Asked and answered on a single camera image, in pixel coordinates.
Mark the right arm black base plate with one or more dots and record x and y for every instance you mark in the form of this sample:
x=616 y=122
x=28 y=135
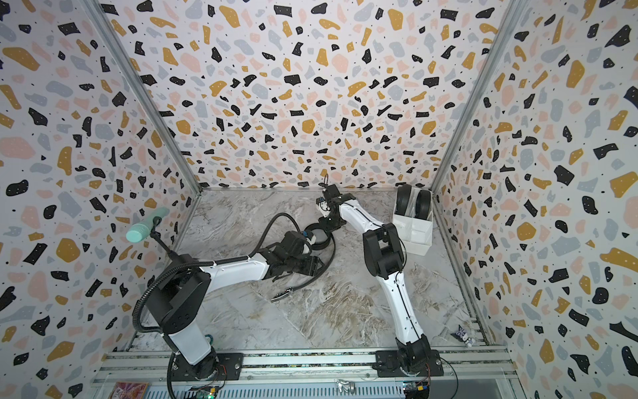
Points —
x=388 y=364

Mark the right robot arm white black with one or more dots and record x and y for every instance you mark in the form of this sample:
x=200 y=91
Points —
x=385 y=258

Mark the pink printed card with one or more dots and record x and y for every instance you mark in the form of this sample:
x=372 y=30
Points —
x=129 y=390

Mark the black belt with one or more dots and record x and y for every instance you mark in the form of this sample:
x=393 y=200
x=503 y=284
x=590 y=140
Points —
x=320 y=240
x=402 y=201
x=423 y=205

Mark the green microphone on black stand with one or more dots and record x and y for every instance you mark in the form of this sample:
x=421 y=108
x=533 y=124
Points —
x=147 y=228

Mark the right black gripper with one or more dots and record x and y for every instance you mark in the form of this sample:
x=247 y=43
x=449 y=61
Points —
x=323 y=219

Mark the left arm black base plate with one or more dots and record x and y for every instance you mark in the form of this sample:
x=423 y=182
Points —
x=227 y=366

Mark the aluminium mounting rail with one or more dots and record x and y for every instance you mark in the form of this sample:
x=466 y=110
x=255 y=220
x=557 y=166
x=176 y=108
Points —
x=313 y=365

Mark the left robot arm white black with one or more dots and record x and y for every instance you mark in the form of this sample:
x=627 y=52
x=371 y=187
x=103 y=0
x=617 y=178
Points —
x=171 y=303

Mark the small crumpled wrapper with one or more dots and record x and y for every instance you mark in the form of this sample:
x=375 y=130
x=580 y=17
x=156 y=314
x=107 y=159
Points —
x=463 y=335

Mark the white storage roll organizer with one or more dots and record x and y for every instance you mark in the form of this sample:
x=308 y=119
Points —
x=416 y=234

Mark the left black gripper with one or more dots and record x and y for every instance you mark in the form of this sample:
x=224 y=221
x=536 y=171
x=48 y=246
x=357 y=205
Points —
x=316 y=265

